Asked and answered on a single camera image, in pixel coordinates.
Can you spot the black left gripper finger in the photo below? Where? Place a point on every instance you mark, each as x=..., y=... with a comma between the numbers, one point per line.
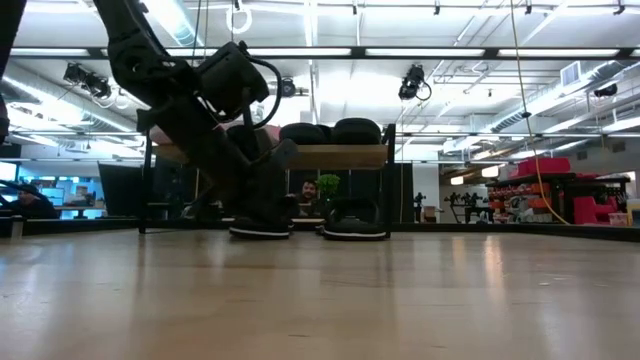
x=280, y=180
x=237, y=195

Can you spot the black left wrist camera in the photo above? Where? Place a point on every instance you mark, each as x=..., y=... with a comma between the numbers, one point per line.
x=230, y=80

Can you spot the red storage rack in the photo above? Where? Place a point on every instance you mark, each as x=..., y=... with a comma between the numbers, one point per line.
x=542, y=167

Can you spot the black ceiling light rail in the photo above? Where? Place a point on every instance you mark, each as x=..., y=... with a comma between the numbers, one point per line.
x=425, y=51

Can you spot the black ceiling-hung camera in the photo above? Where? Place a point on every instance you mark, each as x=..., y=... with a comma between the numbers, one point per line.
x=411, y=82
x=605, y=90
x=87, y=80

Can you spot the black monitor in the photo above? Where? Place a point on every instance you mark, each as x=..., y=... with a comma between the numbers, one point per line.
x=120, y=190

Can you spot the pink foam slide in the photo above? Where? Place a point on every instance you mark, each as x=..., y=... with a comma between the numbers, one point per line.
x=160, y=136
x=272, y=134

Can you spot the person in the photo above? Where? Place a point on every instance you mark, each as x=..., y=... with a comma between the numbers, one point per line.
x=27, y=205
x=309, y=192

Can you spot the green potted plant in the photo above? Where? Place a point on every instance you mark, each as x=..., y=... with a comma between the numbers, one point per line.
x=328, y=185

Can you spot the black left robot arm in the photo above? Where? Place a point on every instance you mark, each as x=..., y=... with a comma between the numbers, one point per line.
x=140, y=60

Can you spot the black flip-flop with white stripe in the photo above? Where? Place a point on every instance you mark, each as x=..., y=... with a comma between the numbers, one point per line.
x=355, y=230
x=260, y=231

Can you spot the wooden shelf with black frame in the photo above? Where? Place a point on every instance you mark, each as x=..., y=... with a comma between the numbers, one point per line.
x=340, y=156

